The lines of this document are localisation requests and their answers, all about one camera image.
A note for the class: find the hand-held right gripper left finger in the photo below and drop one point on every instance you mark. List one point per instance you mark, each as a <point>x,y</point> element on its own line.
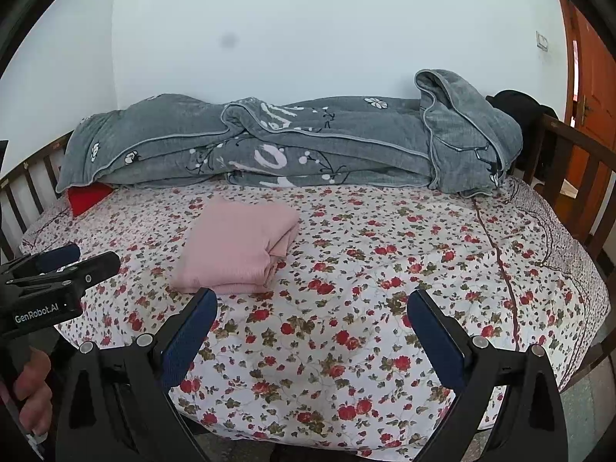
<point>185,346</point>

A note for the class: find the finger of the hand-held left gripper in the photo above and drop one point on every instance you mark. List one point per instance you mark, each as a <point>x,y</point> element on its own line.
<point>57,257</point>
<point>96,267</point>

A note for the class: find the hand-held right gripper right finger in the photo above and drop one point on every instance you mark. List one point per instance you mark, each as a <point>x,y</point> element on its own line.
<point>438,341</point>

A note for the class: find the pink knit sweater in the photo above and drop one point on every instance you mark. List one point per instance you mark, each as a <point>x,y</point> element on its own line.
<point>236,245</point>

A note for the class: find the person's left hand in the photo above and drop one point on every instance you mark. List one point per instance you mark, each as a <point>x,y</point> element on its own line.
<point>34,394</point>

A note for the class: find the red cloth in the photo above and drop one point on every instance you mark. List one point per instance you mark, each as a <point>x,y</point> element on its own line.
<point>89,197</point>

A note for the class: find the floral bed sheet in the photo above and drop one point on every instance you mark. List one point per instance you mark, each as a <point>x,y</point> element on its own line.
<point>385,274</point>

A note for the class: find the grey floral blanket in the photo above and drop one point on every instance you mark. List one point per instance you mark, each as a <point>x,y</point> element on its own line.
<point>288,154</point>

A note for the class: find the black cloth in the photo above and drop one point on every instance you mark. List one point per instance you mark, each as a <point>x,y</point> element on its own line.
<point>522,106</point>

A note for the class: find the orange wooden door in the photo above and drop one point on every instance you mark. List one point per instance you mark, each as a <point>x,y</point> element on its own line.
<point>594,82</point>

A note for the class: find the wooden bed frame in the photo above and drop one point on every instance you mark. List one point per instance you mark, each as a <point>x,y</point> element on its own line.
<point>577,154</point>

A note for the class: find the white wall switch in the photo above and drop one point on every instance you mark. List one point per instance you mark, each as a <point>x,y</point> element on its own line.
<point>542,41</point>

